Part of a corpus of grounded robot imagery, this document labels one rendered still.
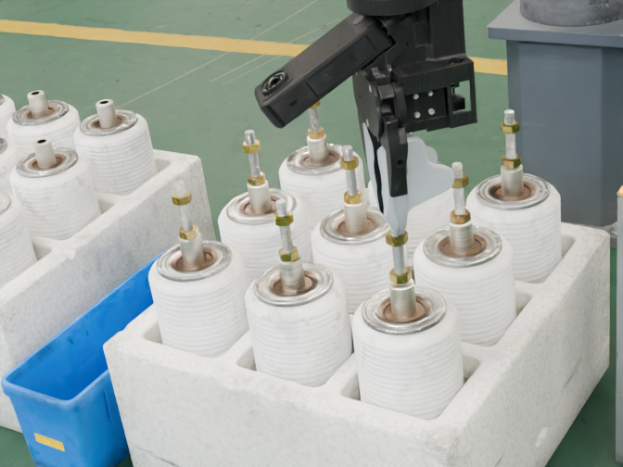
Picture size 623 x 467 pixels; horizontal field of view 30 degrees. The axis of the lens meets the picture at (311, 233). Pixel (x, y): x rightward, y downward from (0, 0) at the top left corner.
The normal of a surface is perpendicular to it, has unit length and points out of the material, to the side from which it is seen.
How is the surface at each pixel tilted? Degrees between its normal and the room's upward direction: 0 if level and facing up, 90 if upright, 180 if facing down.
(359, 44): 90
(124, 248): 90
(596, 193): 90
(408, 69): 0
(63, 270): 90
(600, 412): 0
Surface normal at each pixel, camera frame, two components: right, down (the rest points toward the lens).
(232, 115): -0.12, -0.87
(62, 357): 0.84, 0.14
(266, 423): -0.53, 0.47
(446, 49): 0.24, 0.45
